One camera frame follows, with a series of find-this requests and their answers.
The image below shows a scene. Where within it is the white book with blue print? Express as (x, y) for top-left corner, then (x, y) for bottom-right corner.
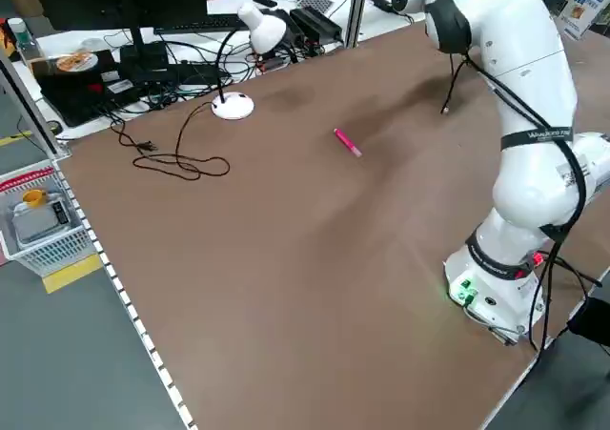
(561, 0), (606, 41)

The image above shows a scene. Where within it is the pink marker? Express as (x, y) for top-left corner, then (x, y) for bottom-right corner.
(333, 127), (364, 159)

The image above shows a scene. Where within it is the small red-lit circuit board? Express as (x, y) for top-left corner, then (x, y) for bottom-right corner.
(254, 55), (287, 75)

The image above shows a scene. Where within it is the white desk lamp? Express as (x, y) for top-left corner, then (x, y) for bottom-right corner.
(211, 3), (288, 121)

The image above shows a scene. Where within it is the white toothed edge strip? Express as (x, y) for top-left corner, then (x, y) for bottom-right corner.
(55, 160), (197, 430)

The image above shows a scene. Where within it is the black keyboard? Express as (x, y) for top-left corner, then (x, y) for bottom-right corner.
(152, 13), (252, 34)

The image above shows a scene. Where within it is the black equipment case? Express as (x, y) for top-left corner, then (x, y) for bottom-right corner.
(35, 48), (145, 129)

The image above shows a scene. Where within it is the white plastic basket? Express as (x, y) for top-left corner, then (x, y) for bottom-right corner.
(0, 159), (95, 277)

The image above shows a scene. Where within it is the grey digital scale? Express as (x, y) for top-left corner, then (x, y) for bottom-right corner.
(9, 199), (74, 250)

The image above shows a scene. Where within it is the round disc with orange print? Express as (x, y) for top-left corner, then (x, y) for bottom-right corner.
(52, 51), (100, 72)

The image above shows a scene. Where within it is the yellow cup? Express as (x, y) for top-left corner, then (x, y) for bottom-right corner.
(22, 189), (48, 211)

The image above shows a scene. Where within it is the person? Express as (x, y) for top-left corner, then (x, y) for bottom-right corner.
(565, 297), (610, 356)

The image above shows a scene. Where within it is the clear plastic bottle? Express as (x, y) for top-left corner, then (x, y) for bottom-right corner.
(7, 17), (43, 67)

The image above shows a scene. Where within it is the black lamp cable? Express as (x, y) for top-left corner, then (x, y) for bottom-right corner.
(111, 99), (232, 181)

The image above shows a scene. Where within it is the aluminium frame post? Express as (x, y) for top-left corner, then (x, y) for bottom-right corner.
(344, 0), (371, 51)
(0, 48), (72, 160)

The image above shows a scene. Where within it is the black velcro strap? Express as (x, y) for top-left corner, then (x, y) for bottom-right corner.
(499, 127), (575, 154)

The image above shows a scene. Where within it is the black base cable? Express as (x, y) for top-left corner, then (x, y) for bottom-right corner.
(526, 248), (602, 356)

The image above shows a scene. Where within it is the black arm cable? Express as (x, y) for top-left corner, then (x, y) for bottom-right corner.
(440, 51), (604, 259)

